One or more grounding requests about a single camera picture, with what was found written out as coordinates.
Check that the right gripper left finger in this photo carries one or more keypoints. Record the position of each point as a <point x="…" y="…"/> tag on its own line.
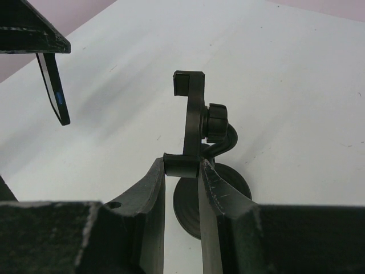
<point x="125" y="235"/>

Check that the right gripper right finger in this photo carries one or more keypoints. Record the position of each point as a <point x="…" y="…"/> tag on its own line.
<point x="241" y="236"/>

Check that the black smartphone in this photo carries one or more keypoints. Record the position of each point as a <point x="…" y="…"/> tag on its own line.
<point x="51" y="79"/>

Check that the black phone stand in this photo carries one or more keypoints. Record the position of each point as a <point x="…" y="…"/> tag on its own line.
<point x="208" y="134"/>

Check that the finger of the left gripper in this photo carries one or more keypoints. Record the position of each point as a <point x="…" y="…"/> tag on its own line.
<point x="24" y="30"/>

